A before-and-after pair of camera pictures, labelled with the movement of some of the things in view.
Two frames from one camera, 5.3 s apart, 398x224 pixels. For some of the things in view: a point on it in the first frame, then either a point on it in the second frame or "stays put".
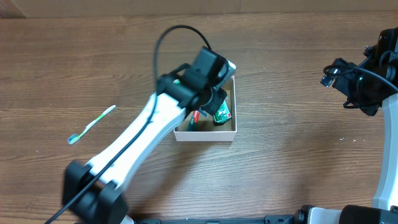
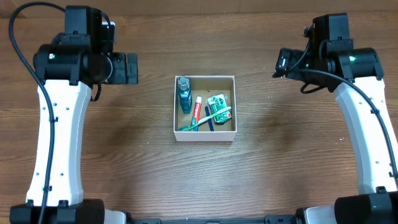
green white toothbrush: x=74 y=137 to x=216 y=113
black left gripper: x=213 y=104 to x=121 y=76
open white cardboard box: x=206 y=129 stays put
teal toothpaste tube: x=192 y=126 stays put
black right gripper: x=342 y=86 to x=297 y=61
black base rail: x=280 y=219 stays put
